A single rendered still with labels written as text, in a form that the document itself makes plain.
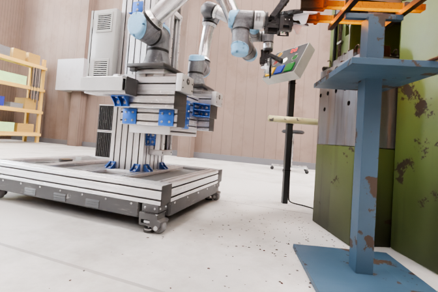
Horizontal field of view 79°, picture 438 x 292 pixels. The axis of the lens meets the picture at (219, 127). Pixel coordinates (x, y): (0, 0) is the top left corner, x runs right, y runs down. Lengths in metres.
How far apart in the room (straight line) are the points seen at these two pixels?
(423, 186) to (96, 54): 1.88
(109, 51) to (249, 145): 3.90
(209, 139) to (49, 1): 6.09
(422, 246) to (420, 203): 0.17
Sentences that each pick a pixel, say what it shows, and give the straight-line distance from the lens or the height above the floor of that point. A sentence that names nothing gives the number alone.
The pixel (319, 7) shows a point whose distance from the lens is 1.17.
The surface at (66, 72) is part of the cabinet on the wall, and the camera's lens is 7.65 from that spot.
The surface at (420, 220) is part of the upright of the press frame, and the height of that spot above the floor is 0.18.
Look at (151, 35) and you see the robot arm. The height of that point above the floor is 0.95.
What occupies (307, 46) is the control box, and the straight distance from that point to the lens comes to 2.12.
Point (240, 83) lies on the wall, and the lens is 5.48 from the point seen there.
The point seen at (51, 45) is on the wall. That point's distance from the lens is 8.80.
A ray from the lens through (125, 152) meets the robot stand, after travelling 1.75.
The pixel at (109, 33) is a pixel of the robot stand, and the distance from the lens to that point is 1.92.
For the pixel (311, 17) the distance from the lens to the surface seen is 1.29.
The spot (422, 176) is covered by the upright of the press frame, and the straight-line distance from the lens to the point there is 1.42.
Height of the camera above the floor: 0.47
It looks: 2 degrees up
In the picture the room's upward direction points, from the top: 4 degrees clockwise
